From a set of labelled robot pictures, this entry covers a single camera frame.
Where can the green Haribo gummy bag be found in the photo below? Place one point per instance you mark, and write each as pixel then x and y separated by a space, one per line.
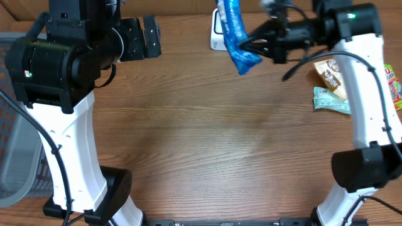
pixel 394 86

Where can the light teal snack packet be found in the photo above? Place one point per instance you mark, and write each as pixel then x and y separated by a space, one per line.
pixel 325 99

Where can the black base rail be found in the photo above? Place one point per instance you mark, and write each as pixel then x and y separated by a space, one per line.
pixel 280 222

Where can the grey plastic mesh basket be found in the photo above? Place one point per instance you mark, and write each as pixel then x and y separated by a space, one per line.
pixel 24 169

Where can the dried mushroom snack bag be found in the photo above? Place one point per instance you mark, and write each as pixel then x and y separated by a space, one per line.
pixel 329 72

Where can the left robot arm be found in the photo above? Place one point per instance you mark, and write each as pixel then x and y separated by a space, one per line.
pixel 53 70

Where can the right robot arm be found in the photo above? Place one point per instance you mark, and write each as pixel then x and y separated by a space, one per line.
pixel 354 37

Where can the blue Oreo cookie pack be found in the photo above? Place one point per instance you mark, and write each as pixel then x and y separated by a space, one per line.
pixel 234 32

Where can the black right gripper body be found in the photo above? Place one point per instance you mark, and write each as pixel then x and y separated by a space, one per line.
pixel 298 32

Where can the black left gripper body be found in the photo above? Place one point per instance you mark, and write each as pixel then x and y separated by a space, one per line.
pixel 132 44

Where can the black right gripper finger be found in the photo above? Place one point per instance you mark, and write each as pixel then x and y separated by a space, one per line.
pixel 262 32
pixel 260 48

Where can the white barcode scanner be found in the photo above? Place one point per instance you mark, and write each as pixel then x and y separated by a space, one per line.
pixel 216 34

